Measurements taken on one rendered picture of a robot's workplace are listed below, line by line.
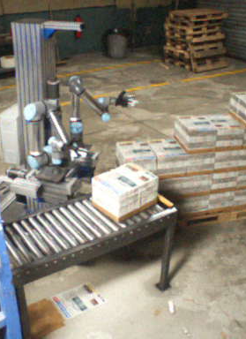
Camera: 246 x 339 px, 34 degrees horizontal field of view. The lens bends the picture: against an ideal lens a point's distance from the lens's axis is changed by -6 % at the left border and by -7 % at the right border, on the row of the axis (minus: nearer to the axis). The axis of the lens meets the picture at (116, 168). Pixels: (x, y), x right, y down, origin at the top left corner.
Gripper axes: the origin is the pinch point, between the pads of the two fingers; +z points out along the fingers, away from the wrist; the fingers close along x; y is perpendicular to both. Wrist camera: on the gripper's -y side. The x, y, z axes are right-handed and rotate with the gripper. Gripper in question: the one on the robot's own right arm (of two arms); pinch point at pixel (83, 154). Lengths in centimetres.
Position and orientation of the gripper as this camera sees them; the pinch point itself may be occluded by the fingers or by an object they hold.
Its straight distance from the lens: 283.8
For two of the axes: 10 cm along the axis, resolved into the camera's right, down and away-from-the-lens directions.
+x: -7.0, 2.1, -6.8
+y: -1.1, 9.1, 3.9
